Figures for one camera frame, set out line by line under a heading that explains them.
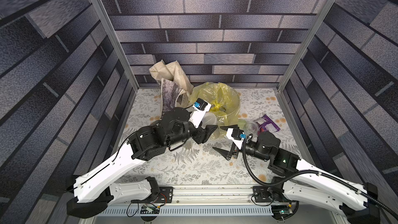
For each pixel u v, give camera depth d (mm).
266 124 948
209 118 556
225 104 882
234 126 602
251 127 968
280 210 711
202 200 736
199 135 493
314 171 462
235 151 543
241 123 974
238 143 527
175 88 856
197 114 480
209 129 489
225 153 546
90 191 371
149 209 709
